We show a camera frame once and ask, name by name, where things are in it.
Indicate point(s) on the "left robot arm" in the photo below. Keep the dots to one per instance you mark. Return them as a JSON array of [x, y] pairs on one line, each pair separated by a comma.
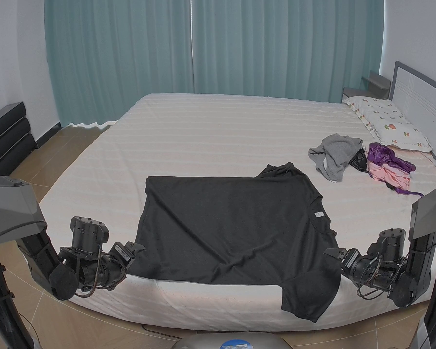
[[7, 205]]

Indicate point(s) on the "grey garment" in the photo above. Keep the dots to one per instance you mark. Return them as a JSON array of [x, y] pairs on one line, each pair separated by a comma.
[[338, 155]]

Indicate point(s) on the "white printed pillow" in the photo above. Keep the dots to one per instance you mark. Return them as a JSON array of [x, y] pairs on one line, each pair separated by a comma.
[[388, 122]]

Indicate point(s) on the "black chest of drawers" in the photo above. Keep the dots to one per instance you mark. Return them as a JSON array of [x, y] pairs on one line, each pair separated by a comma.
[[7, 140]]

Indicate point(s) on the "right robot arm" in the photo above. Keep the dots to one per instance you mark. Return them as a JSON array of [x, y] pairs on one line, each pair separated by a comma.
[[432, 213]]

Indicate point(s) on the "purple garment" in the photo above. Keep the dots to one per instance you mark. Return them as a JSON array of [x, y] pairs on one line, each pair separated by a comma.
[[383, 155]]

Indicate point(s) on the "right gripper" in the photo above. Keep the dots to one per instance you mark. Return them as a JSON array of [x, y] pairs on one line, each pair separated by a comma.
[[361, 271]]

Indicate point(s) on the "bed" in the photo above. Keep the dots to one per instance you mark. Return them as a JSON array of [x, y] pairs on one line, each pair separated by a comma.
[[218, 133]]

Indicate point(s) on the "grey bedside table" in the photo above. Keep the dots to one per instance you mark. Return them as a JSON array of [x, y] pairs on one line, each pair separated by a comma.
[[376, 84]]

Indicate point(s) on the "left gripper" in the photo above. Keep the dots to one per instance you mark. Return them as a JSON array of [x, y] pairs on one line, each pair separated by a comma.
[[111, 271]]

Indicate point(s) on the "black T-shirt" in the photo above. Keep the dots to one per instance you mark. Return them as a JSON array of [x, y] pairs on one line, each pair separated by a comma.
[[232, 224]]

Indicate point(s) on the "blue-green curtain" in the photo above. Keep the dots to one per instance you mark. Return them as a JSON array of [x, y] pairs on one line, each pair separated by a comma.
[[120, 49], [287, 38]]

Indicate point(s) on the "black lace garment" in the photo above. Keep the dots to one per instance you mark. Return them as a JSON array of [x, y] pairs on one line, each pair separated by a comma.
[[359, 160]]

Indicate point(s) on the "pink garment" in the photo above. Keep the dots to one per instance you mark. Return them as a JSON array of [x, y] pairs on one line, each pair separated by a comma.
[[385, 175]]

